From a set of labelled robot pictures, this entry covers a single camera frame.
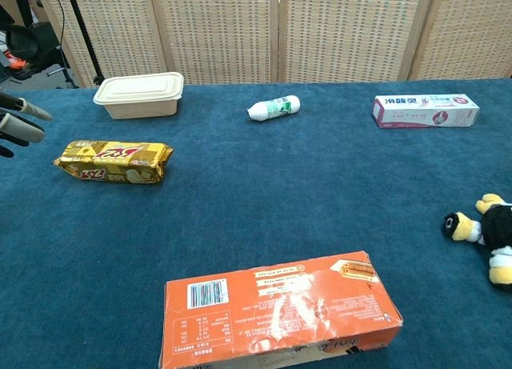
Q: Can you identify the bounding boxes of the blue table cloth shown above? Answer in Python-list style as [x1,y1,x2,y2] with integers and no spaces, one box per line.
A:
[0,77,512,369]

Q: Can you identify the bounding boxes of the yellow snack pack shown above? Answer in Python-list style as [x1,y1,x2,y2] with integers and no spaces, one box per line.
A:
[52,139,175,185]

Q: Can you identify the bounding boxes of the white toothpaste box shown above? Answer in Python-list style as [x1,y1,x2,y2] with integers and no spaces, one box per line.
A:
[371,92,481,129]

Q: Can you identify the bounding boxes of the orange object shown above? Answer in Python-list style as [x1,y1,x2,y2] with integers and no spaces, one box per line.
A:
[2,50,30,70]

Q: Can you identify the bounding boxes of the penguin plush toy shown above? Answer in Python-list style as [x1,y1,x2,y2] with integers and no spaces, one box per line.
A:
[441,193,512,293]

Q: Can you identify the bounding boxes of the orange cardboard box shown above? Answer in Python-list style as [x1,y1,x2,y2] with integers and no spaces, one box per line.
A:
[158,251,404,369]

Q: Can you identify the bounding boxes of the small white bottle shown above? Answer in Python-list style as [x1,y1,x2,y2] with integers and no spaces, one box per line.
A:
[246,94,302,123]

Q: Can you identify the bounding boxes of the beige lidded lunch box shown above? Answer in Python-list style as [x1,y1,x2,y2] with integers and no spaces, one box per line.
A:
[92,71,185,121]

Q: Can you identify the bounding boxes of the black office chair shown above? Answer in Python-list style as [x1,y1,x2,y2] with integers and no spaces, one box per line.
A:
[0,0,79,90]

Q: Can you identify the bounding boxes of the wicker folding screen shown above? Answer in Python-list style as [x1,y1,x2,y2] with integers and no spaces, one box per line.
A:
[34,0,512,89]

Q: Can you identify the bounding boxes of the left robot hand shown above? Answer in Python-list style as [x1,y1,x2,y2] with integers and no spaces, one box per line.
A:
[0,91,53,158]

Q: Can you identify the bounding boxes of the black tripod stand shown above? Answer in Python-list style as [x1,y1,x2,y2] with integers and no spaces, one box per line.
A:
[63,0,106,86]

